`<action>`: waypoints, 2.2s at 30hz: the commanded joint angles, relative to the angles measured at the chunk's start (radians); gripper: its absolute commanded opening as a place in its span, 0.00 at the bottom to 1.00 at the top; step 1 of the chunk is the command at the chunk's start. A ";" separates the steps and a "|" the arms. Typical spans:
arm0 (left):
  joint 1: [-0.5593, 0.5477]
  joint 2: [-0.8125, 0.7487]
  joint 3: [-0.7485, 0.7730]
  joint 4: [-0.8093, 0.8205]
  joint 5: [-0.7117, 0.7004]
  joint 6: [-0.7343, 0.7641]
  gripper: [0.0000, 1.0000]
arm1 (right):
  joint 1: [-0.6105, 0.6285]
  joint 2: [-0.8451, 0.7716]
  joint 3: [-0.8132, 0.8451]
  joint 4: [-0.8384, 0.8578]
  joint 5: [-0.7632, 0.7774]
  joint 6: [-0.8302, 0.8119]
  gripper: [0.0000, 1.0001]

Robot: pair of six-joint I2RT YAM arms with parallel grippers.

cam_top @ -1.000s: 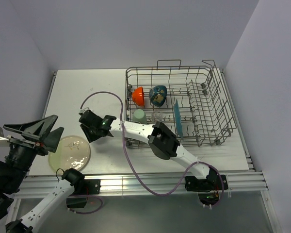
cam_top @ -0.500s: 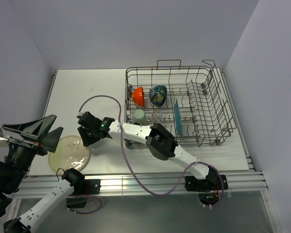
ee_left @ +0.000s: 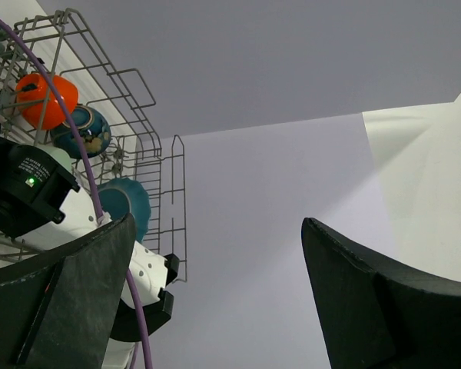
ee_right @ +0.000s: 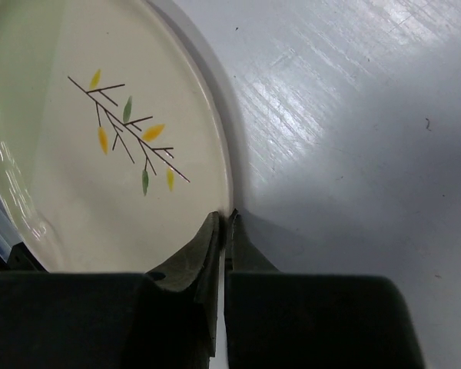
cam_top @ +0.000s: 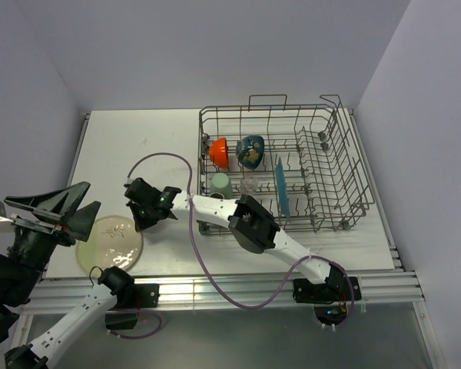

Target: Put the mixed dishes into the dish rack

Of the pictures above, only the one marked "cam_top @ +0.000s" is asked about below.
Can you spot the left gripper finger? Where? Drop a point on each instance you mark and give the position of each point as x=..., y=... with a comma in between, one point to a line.
x=59, y=207
x=81, y=223

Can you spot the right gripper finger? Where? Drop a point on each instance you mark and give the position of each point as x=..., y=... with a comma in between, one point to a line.
x=162, y=214
x=142, y=220

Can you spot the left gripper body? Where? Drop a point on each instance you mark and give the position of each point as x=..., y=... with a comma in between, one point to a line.
x=38, y=239

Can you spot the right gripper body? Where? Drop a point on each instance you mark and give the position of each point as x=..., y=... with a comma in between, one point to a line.
x=146, y=211

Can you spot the cream plate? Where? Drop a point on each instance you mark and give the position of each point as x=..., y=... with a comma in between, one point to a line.
x=113, y=242

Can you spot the green plastic cup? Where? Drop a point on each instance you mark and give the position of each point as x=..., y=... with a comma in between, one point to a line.
x=221, y=183

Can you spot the orange plastic bowl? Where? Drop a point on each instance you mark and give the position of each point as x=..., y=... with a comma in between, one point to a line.
x=218, y=153

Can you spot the clear plastic glass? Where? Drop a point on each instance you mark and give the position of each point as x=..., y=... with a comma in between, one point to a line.
x=248, y=185

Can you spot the blue floral ceramic bowl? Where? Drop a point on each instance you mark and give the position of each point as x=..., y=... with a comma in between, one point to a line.
x=250, y=151

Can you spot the teal scalloped plate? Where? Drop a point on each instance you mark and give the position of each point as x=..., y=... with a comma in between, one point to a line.
x=282, y=190

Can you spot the dark brown mug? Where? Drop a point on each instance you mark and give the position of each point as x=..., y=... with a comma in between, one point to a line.
x=217, y=196

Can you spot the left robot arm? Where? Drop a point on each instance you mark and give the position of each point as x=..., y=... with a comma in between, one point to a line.
x=40, y=319

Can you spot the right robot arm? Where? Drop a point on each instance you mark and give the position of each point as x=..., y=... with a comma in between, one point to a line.
x=252, y=226

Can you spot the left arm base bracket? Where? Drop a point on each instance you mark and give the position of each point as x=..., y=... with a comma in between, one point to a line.
x=146, y=295

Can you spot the grey wire dish rack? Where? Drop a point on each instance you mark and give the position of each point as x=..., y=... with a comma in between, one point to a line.
x=327, y=184

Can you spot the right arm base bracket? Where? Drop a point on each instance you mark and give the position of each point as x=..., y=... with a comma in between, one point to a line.
x=306, y=292

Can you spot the aluminium extrusion rail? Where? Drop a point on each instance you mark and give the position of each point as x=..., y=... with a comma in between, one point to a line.
x=197, y=293

